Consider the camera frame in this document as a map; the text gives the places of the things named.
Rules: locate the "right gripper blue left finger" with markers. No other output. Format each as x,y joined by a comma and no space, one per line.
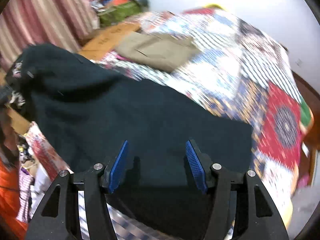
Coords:
114,169

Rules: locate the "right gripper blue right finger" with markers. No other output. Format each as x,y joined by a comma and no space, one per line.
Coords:
199,164

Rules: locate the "dark navy pants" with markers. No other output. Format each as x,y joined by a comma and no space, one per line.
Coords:
87,112

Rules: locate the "clothes pile on floor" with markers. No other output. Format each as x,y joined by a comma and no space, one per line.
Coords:
33,181

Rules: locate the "colourful patchwork bed quilt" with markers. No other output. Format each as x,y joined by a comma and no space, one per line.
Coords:
242,74

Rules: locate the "khaki folded pants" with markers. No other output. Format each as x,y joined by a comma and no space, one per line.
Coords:
159,51

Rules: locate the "orange cardboard box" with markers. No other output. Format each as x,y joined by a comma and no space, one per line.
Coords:
107,40

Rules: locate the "green storage bag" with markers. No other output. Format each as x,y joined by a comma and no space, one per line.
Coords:
116,14

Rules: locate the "pink striped curtain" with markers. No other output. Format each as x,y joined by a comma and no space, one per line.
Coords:
63,23

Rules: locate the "yellow curved headboard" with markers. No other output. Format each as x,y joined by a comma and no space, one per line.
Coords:
213,6

